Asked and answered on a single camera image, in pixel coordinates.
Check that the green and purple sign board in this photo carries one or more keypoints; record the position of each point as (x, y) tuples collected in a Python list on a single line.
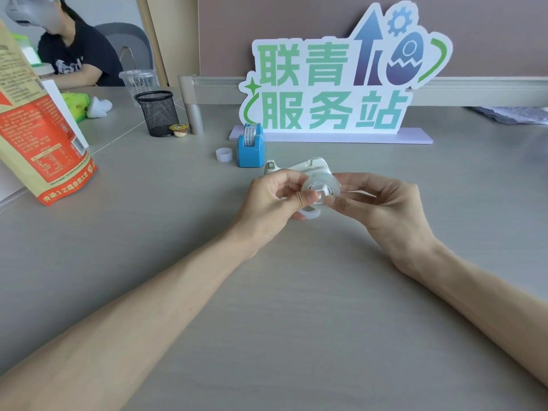
[(325, 81)]

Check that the lavender sign base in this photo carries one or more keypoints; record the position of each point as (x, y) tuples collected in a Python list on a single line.
[(411, 136)]

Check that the white tape dispenser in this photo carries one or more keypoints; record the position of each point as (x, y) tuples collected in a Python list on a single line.
[(314, 166)]

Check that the white crumpled tissue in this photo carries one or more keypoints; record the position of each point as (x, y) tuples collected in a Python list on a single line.
[(99, 107)]

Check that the printed tape roll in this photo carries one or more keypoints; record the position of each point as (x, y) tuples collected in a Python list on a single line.
[(249, 134)]

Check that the clear tape roll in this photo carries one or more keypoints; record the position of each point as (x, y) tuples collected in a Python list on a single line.
[(312, 187)]

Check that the person's left thumb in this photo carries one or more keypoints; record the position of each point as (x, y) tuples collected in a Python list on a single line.
[(299, 201)]

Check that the black mesh pen holder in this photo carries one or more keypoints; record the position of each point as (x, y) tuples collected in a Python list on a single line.
[(157, 113)]

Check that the small white tape core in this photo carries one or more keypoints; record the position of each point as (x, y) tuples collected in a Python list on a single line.
[(224, 155)]

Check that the orange snack bag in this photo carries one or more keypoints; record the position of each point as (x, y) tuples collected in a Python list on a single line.
[(38, 136)]

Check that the small jelly cup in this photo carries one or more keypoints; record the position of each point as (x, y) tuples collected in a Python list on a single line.
[(179, 130)]

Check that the grey office chair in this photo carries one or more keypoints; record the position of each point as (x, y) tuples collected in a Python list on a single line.
[(128, 40)]

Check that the clear plastic bag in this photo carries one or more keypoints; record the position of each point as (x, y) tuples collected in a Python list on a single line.
[(513, 114)]

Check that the white headset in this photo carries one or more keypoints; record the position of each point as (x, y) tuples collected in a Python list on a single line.
[(25, 6)]

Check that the person's left hand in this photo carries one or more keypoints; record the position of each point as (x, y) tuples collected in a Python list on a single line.
[(261, 209)]

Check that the green box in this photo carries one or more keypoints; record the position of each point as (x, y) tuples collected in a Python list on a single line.
[(26, 49)]

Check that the person's right forearm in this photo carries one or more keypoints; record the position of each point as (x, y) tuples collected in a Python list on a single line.
[(483, 303)]

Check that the blue tape dispenser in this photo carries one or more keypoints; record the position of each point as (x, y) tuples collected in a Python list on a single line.
[(250, 156)]

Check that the clear plastic cup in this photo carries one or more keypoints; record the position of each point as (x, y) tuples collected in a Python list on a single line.
[(138, 83)]

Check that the person's left forearm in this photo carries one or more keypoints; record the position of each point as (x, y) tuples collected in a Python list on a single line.
[(141, 321)]

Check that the person's right thumb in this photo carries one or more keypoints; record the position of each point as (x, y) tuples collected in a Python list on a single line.
[(357, 181)]

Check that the person's right hand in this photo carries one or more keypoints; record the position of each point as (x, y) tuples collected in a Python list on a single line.
[(394, 213)]

